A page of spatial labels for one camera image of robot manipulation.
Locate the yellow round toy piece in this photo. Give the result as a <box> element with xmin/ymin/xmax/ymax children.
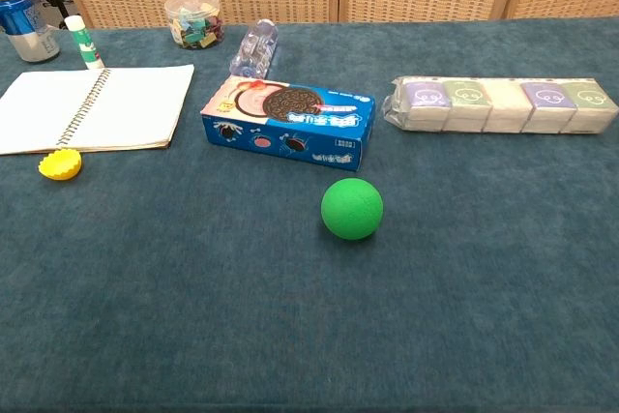
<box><xmin>38</xmin><ymin>147</ymin><xmax>83</xmax><ymax>182</ymax></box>

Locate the green foam ball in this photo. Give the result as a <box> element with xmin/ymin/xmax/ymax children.
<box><xmin>320</xmin><ymin>177</ymin><xmax>385</xmax><ymax>241</ymax></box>

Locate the blue cookie box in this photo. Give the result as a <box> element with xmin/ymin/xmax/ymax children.
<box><xmin>200</xmin><ymin>75</ymin><xmax>377</xmax><ymax>172</ymax></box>

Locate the teal table cloth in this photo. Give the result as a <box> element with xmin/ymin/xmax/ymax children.
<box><xmin>0</xmin><ymin>17</ymin><xmax>619</xmax><ymax>413</ymax></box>

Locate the clear plastic water bottle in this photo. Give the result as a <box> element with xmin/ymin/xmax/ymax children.
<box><xmin>228</xmin><ymin>18</ymin><xmax>280</xmax><ymax>80</ymax></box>

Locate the clear jar of colourful clips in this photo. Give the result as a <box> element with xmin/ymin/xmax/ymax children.
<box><xmin>163</xmin><ymin>0</ymin><xmax>225</xmax><ymax>51</ymax></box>

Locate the wrapped tissue packs bundle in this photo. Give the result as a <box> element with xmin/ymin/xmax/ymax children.
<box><xmin>383</xmin><ymin>75</ymin><xmax>619</xmax><ymax>135</ymax></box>

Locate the white spiral notebook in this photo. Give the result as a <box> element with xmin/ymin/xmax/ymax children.
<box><xmin>0</xmin><ymin>63</ymin><xmax>196</xmax><ymax>157</ymax></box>

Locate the white green glue stick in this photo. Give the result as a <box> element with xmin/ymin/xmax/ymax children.
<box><xmin>64</xmin><ymin>15</ymin><xmax>105</xmax><ymax>71</ymax></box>

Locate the blue drink can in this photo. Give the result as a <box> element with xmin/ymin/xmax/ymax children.
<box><xmin>0</xmin><ymin>0</ymin><xmax>62</xmax><ymax>64</ymax></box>

